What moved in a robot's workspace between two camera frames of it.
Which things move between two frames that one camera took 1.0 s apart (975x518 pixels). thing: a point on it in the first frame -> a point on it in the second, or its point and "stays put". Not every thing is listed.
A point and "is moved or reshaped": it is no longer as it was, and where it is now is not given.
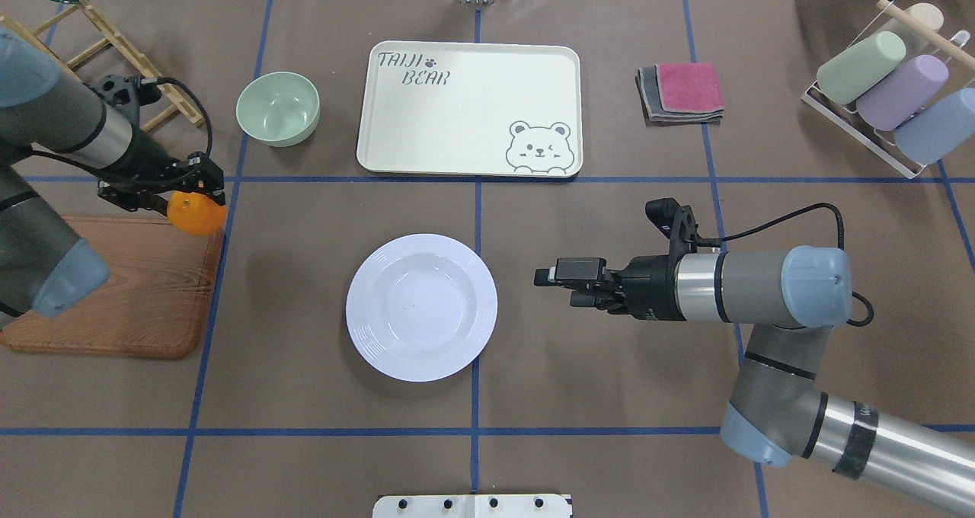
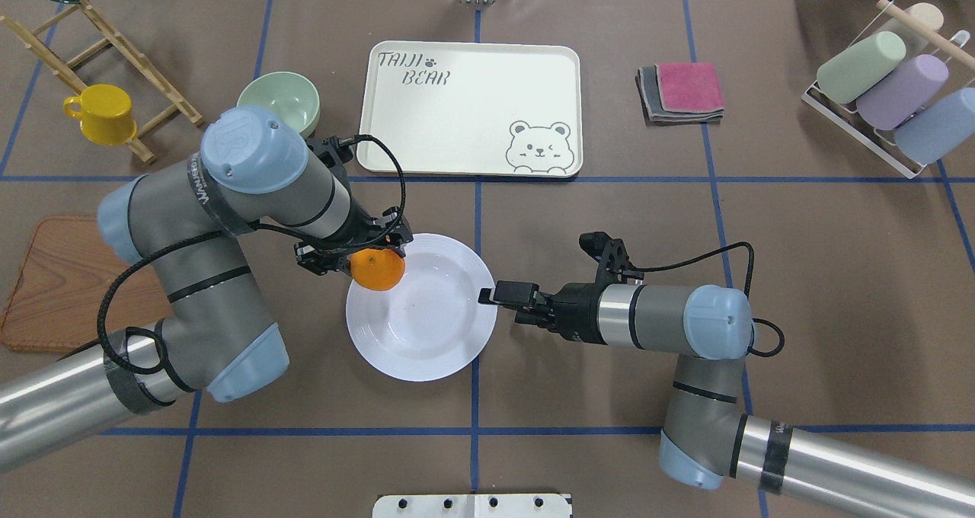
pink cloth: x=689 y=87 stays put
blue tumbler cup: x=936 y=131 stays put
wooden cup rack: x=112 y=37 stays put
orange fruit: x=196 y=215 is moved or reshaped
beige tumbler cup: x=927 y=14 stays put
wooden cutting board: x=158 y=302 stays put
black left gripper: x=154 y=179 -> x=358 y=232
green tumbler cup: x=840 y=78 stays put
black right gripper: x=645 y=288 -> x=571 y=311
